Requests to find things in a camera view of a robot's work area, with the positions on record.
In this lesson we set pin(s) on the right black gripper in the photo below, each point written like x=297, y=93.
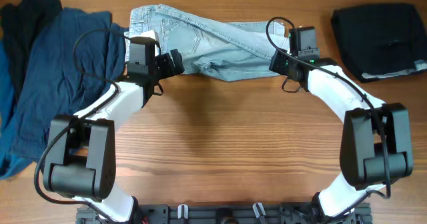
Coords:
x=277, y=62

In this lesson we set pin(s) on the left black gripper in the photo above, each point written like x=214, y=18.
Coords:
x=170, y=64

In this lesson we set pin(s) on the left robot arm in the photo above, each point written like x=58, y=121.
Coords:
x=78, y=166

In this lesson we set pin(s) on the teal blue garment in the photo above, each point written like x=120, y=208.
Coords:
x=11, y=164

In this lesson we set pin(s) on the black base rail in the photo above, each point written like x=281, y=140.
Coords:
x=286, y=213

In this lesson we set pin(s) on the folded black garment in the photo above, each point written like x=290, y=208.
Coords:
x=380, y=41

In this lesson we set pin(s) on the black garment in pile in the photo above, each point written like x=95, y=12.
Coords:
x=21, y=25

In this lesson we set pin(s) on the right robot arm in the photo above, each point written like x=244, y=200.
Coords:
x=376, y=148

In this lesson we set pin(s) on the navy blue garment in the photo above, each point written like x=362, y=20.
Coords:
x=68, y=61

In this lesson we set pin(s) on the light blue denim shorts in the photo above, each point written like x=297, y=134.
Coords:
x=230, y=51

